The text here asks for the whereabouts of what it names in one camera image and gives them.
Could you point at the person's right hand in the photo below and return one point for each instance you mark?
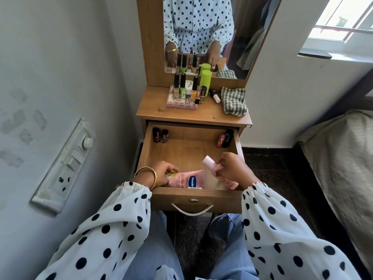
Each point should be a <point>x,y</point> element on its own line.
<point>237,172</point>

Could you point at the person's left hand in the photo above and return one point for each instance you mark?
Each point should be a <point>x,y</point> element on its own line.
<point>161,172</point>

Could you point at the person's left thumb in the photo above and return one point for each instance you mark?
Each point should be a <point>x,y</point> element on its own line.
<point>172,169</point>

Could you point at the person's right thumb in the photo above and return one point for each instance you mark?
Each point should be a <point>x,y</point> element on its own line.
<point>225,158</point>

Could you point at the pink bottle with white cap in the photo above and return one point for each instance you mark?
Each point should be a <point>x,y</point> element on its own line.
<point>211,165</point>

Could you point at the pink lotion tube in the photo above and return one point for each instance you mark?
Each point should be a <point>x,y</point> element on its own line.
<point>189,179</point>

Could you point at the person's left forearm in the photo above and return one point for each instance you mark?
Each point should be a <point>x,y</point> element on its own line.
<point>113,230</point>

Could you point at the person's right forearm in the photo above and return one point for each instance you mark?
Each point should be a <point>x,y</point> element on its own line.
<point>285,230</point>

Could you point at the red lipstick tube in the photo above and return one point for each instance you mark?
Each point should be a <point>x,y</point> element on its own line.
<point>220,141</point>

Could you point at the black cosmetic tube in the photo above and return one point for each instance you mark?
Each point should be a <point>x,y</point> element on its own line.
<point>228,138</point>

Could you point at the gold bangle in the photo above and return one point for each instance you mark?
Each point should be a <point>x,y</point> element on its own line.
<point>153,177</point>

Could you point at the wooden drawer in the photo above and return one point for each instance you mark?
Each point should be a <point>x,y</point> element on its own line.
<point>186,151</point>

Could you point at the green checked cloth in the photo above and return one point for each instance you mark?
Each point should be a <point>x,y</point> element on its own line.
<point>234,102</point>

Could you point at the small white roll-on bottle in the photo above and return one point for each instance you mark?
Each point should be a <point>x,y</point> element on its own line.
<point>216,98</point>

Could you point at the wooden dressing table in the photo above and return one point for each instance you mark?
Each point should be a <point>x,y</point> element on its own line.
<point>154,107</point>

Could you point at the pink cosmetics box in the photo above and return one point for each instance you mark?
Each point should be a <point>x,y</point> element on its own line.
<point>180,104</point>

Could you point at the orange nail polish bottle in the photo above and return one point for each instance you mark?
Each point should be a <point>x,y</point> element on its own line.
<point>194,90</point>

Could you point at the green spray can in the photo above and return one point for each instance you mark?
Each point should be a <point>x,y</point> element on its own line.
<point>206,80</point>

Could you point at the green nail polish bottle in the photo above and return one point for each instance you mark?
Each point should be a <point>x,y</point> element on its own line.
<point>182,87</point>

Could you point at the beige nail polish bottle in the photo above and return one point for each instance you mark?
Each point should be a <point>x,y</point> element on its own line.
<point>176,86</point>

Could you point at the person's blue jeans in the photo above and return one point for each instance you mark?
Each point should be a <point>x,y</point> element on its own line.
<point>233,247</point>

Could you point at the beige bed cover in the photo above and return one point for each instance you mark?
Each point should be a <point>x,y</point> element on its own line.
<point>343,160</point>

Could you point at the dressing table mirror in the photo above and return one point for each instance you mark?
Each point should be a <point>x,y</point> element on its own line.
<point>250,26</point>

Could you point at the dark window ledge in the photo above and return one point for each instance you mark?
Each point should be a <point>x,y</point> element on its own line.
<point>314,53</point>

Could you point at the window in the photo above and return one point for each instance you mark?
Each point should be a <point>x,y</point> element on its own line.
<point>341,17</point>

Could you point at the white wall switchboard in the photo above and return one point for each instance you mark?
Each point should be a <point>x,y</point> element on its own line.
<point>65,166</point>

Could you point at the dark bed frame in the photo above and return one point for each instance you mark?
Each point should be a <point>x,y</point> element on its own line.
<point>354,96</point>

